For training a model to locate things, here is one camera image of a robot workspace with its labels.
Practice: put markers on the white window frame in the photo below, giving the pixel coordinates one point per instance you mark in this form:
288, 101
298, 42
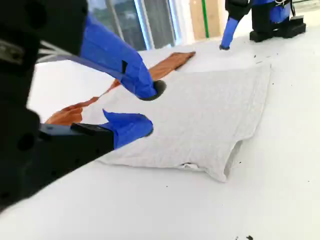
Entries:
145, 22

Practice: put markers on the grey t-shirt with brown sleeves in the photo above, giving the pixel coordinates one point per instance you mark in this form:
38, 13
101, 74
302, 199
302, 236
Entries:
200, 112

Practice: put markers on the green strip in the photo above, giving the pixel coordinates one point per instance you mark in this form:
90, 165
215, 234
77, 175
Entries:
205, 17

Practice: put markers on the light wooden board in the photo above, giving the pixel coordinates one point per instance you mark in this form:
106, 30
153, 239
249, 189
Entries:
216, 20

